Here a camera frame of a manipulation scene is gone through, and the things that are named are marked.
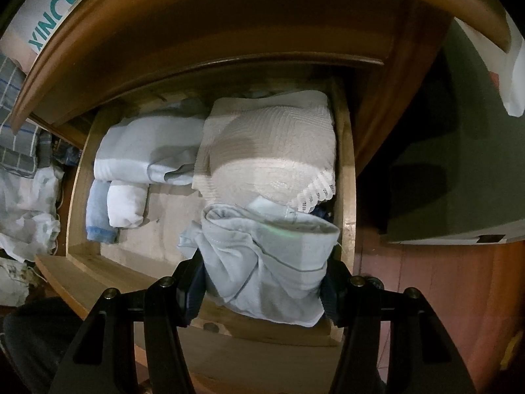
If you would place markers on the dark blue cloth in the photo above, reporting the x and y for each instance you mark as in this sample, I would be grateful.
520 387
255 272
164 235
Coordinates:
324 213

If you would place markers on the wooden drawer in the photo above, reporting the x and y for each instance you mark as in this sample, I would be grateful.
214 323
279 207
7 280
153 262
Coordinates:
78 271

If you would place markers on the light blue rolled cloth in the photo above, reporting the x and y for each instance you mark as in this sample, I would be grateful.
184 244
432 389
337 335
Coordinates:
98 217

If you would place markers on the pale blue underwear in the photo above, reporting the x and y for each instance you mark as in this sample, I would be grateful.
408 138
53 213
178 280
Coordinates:
266 262

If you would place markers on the white lace curtain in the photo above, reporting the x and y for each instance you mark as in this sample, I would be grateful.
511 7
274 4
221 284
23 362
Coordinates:
24 209

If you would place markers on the white folded cloth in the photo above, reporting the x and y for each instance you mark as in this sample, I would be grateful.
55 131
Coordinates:
131 147

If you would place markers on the person's dark trouser leg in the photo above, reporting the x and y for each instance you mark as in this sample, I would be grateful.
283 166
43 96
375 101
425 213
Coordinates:
33 344

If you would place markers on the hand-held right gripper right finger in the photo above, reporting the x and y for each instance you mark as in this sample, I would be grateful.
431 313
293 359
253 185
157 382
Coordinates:
330 299

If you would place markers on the blue printed packet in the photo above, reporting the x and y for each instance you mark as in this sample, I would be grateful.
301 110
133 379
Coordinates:
67 154

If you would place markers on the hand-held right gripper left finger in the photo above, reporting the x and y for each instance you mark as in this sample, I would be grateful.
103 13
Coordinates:
192 291

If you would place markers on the brown wooden nightstand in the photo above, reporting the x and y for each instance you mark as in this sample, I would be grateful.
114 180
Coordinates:
205 16

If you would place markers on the grey plaid cloth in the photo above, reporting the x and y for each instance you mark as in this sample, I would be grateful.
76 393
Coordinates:
16 147

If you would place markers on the white dotted cloth cover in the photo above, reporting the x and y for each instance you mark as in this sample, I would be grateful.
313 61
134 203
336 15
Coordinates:
512 90

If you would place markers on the beige lace-trimmed knit cloth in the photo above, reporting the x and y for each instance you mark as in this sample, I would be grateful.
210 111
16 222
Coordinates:
266 143

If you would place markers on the white rolled sock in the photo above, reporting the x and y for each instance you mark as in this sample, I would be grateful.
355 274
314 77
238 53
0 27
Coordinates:
127 205

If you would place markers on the white shoe box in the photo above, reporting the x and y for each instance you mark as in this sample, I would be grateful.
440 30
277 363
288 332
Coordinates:
41 20

